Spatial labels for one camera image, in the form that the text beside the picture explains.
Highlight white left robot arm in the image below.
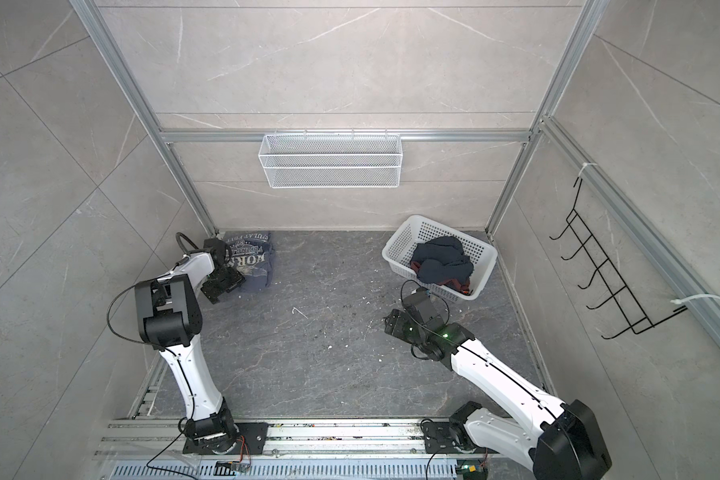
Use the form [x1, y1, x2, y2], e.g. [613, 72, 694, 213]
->
[134, 252, 240, 454]

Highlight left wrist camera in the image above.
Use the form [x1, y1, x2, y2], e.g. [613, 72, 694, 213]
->
[203, 237, 229, 266]

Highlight white cable tie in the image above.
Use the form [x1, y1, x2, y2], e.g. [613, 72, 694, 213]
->
[670, 293, 720, 305]

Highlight grey slotted cable duct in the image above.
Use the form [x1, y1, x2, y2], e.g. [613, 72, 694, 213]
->
[108, 458, 461, 479]

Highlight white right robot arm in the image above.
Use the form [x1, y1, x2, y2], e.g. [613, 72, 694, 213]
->
[384, 309, 613, 479]

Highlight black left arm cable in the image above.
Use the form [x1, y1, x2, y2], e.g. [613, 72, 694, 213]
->
[175, 231, 208, 256]

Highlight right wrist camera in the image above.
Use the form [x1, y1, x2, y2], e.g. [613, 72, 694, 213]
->
[402, 288, 446, 324]

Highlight dark navy tank top pile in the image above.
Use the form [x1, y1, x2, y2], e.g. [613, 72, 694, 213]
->
[409, 236, 473, 269]

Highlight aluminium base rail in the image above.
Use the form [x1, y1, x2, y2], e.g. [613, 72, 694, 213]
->
[95, 416, 595, 466]

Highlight blue-grey tank top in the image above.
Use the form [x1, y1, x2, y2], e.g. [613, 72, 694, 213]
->
[222, 231, 275, 293]

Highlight red garment in basket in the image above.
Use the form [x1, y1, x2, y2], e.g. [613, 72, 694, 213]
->
[410, 259, 474, 295]

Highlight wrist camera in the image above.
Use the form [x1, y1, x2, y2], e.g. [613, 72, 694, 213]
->
[402, 288, 446, 324]
[203, 237, 229, 266]

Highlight black wire hook rack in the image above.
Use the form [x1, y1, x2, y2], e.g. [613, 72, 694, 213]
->
[549, 178, 689, 340]

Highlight white wire mesh wall basket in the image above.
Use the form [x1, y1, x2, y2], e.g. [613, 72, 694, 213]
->
[258, 133, 404, 189]

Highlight white plastic laundry basket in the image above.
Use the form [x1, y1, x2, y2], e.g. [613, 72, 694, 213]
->
[382, 215, 498, 302]

